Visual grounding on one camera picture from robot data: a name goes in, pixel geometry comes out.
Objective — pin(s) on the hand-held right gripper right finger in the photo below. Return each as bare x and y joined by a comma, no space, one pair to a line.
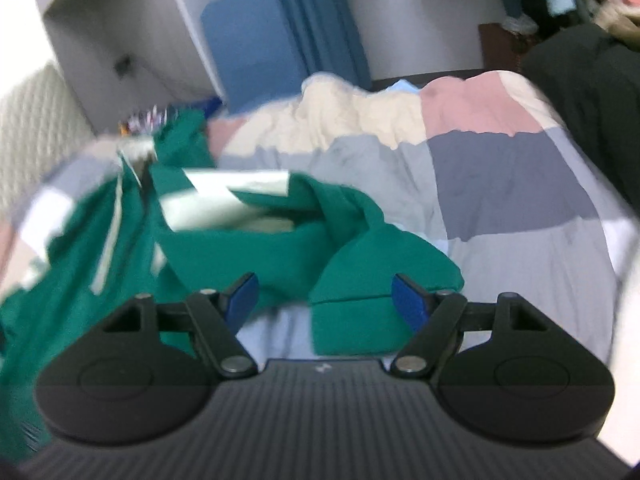
410,305

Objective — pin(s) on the patchwork bed quilt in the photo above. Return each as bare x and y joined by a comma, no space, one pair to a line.
500,185

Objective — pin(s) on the blue curtain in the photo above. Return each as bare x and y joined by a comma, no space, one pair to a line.
325,25

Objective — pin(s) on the beige quilted headboard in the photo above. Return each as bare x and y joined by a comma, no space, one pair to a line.
35,135

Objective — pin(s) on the black coat on bed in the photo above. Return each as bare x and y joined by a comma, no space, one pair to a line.
590,100

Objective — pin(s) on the blue padded board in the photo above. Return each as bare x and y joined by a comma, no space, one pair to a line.
250,45

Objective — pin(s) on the dark brown cabinet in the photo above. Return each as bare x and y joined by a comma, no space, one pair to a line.
500,49

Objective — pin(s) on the white plastic bag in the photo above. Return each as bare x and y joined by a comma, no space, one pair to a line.
520,24

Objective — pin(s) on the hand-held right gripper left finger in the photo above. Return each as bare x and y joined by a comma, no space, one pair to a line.
242,297

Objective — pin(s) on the cluster of small bottles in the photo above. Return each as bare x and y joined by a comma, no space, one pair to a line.
147,121

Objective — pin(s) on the grey wardrobe cabinet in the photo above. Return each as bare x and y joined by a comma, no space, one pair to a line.
100,20

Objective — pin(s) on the green printed sweatshirt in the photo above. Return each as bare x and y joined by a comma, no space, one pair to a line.
280,255

